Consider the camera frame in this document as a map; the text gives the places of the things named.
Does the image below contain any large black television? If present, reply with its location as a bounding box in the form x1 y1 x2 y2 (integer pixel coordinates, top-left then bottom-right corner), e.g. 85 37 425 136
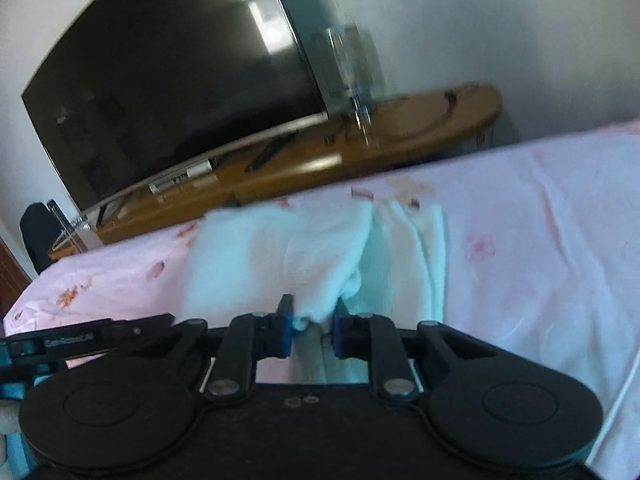
22 0 328 211

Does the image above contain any black chair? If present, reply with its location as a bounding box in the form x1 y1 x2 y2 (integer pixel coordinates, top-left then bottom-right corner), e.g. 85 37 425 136
20 203 62 274

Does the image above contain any wooden tv cabinet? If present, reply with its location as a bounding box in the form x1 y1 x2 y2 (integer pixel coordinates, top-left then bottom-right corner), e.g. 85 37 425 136
46 81 504 261

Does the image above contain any silver set-top box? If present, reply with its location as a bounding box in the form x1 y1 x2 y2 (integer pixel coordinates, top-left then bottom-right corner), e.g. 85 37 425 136
149 157 221 194

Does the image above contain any black remote control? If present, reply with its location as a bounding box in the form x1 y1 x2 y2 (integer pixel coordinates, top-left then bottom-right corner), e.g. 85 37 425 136
244 131 297 174

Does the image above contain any pink floral bed sheet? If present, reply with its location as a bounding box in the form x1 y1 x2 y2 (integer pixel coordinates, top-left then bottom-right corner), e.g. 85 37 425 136
4 122 639 479

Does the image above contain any black power cable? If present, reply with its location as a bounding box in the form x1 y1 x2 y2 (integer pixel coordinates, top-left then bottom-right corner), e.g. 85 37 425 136
322 84 482 146

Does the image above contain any white knitted garment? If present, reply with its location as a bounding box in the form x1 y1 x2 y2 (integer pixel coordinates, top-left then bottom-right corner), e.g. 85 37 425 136
179 200 447 384

